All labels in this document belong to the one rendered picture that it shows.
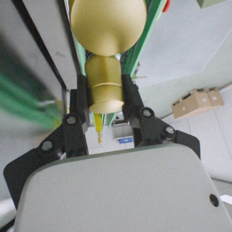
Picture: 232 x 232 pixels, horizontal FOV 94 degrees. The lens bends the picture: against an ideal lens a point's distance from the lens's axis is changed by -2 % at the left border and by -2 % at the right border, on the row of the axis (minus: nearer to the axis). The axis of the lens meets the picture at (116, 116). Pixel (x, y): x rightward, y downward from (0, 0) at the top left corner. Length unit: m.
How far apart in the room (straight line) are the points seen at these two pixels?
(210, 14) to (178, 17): 0.14
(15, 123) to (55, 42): 0.28
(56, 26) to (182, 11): 0.47
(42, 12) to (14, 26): 0.08
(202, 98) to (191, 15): 3.22
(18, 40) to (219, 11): 0.72
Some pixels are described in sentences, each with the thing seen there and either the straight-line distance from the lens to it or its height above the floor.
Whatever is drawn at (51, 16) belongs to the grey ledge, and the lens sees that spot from 0.40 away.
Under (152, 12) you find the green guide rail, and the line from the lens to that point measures 0.33.
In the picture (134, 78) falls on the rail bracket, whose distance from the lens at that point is 0.48.
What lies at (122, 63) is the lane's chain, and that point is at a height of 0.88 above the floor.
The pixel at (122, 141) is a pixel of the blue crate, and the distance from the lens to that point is 5.25.
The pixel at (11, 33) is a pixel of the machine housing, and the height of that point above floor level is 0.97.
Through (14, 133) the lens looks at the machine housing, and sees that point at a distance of 0.27.
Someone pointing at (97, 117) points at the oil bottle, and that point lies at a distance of 0.97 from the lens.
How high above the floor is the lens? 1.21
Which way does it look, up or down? 15 degrees down
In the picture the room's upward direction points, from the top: 172 degrees clockwise
